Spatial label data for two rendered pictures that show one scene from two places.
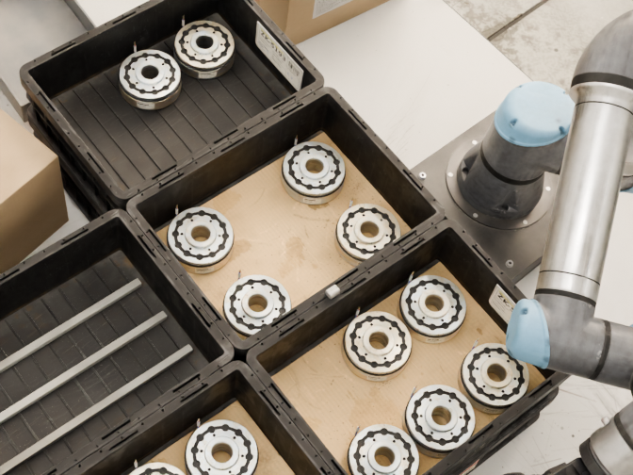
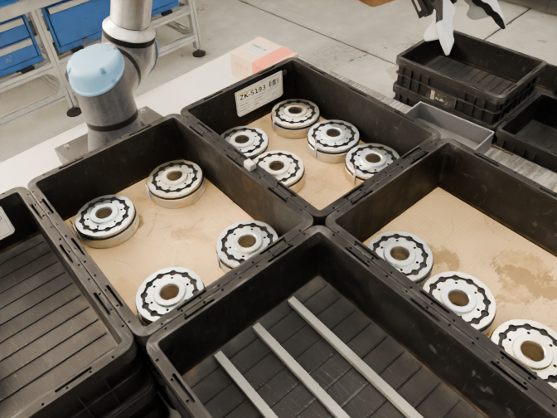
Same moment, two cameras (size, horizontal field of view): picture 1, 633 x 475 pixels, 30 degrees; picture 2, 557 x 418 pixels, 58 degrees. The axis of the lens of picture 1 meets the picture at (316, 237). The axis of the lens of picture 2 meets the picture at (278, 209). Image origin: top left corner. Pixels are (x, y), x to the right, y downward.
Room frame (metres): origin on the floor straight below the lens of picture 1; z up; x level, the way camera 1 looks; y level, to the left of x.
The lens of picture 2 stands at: (0.62, 0.58, 1.47)
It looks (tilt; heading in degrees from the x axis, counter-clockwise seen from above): 45 degrees down; 281
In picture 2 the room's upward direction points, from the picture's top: 4 degrees counter-clockwise
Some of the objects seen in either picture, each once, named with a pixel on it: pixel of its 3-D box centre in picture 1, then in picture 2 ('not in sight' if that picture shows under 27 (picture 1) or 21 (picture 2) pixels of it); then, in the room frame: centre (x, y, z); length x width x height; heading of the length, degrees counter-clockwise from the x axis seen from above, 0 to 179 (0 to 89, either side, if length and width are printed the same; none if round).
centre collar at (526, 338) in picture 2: not in sight; (532, 352); (0.38, 0.22, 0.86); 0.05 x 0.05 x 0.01
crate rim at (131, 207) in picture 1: (287, 213); (163, 206); (0.91, 0.05, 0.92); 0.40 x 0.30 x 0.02; 138
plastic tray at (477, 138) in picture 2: not in sight; (423, 150); (0.46, -0.36, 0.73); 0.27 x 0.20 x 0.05; 54
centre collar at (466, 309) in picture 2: not in sight; (458, 298); (0.46, 0.14, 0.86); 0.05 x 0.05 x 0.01
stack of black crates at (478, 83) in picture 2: not in sight; (457, 114); (0.25, -1.04, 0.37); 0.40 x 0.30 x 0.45; 142
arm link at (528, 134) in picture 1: (532, 129); (103, 83); (1.16, -0.31, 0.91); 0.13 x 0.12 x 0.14; 88
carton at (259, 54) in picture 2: not in sight; (264, 64); (0.89, -0.72, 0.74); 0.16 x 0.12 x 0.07; 143
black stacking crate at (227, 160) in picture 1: (284, 229); (170, 227); (0.91, 0.05, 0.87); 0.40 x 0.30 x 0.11; 138
